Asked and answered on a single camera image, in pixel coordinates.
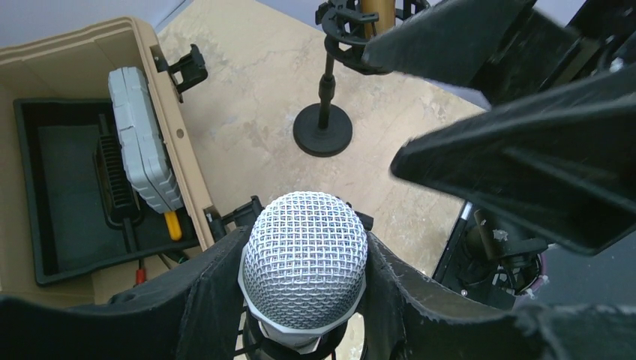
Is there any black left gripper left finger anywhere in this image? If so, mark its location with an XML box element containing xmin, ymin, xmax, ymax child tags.
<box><xmin>1</xmin><ymin>227</ymin><xmax>250</xmax><ymax>359</ymax></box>

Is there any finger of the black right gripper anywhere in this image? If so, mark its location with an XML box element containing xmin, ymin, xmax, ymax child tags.
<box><xmin>361</xmin><ymin>0</ymin><xmax>534</xmax><ymax>87</ymax></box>
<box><xmin>390</xmin><ymin>65</ymin><xmax>635</xmax><ymax>255</ymax></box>

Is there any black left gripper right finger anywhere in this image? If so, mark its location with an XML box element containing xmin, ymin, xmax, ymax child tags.
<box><xmin>361</xmin><ymin>234</ymin><xmax>635</xmax><ymax>359</ymax></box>

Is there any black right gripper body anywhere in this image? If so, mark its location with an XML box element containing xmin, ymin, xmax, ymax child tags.
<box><xmin>469</xmin><ymin>1</ymin><xmax>635</xmax><ymax>106</ymax></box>

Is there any white mesh-head microphone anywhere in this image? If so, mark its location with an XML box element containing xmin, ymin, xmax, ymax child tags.
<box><xmin>237</xmin><ymin>190</ymin><xmax>370</xmax><ymax>355</ymax></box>

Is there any gold microphone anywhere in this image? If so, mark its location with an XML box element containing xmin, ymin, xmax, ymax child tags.
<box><xmin>359</xmin><ymin>0</ymin><xmax>398</xmax><ymax>40</ymax></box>

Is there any black tool tray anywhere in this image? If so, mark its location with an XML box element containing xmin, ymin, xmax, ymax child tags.
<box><xmin>13</xmin><ymin>98</ymin><xmax>199</xmax><ymax>287</ymax></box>

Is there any grey plastic bit box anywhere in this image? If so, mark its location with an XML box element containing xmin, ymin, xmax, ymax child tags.
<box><xmin>108</xmin><ymin>67</ymin><xmax>184</xmax><ymax>214</ymax></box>

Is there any tan plastic tool case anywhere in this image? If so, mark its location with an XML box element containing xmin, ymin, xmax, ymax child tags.
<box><xmin>1</xmin><ymin>17</ymin><xmax>240</xmax><ymax>307</ymax></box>

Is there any red handle tool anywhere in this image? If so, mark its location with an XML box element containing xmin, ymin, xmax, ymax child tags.
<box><xmin>134</xmin><ymin>267</ymin><xmax>146</xmax><ymax>287</ymax></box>

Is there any yellow handle screwdriver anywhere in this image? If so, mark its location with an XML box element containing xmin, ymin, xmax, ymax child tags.
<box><xmin>163</xmin><ymin>211</ymin><xmax>183</xmax><ymax>242</ymax></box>

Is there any black round-base shock mount stand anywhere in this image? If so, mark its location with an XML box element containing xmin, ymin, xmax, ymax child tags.
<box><xmin>292</xmin><ymin>0</ymin><xmax>431</xmax><ymax>158</ymax></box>

